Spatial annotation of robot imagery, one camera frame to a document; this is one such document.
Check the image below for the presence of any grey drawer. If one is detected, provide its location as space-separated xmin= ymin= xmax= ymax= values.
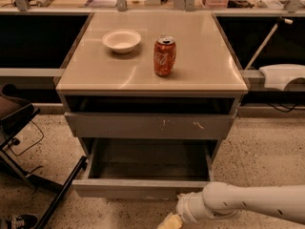
xmin=72 ymin=138 xmax=215 ymax=199
xmin=65 ymin=113 xmax=234 ymax=139

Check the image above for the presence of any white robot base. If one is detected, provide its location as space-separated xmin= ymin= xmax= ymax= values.
xmin=259 ymin=64 xmax=305 ymax=91

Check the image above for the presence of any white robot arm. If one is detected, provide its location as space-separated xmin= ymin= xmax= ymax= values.
xmin=156 ymin=182 xmax=305 ymax=229

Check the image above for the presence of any grey drawer cabinet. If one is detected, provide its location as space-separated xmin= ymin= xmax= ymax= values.
xmin=56 ymin=10 xmax=248 ymax=154

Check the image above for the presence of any black sneaker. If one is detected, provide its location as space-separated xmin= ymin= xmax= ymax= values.
xmin=0 ymin=215 xmax=38 ymax=229

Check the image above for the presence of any red soda can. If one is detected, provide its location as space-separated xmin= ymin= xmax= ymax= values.
xmin=153 ymin=35 xmax=176 ymax=77

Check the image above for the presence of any white paper bowl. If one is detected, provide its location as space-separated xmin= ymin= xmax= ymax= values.
xmin=102 ymin=30 xmax=141 ymax=54

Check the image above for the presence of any black office chair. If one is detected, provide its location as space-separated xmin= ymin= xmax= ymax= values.
xmin=0 ymin=83 xmax=89 ymax=229

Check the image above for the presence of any white stick with black tip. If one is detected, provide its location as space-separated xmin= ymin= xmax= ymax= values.
xmin=244 ymin=17 xmax=294 ymax=70

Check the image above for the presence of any black floor cable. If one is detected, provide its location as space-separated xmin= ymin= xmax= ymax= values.
xmin=9 ymin=120 xmax=45 ymax=157

